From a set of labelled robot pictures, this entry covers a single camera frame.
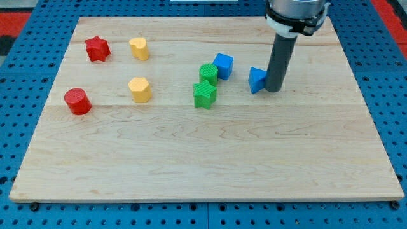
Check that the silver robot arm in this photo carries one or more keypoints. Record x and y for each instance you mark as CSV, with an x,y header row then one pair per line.
x,y
289,18

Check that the yellow hexagon block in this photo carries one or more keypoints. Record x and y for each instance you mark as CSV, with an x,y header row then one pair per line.
x,y
140,89

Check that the green star block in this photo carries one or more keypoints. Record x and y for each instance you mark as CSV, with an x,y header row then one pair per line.
x,y
204,94

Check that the green cylinder block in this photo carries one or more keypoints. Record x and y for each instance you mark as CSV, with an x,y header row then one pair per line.
x,y
208,72

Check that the blue cube block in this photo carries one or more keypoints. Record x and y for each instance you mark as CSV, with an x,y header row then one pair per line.
x,y
224,63

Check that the wooden board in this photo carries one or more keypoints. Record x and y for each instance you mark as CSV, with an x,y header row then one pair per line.
x,y
313,141

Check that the blue triangle block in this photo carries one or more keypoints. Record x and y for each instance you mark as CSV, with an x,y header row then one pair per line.
x,y
256,79

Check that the yellow heart block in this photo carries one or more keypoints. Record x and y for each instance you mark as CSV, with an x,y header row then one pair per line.
x,y
139,48

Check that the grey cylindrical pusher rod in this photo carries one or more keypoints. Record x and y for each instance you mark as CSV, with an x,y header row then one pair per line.
x,y
278,63

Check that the red star block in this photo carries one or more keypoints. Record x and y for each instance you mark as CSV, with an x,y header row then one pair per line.
x,y
97,49

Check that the red cylinder block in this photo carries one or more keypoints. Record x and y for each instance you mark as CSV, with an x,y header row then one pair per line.
x,y
77,101

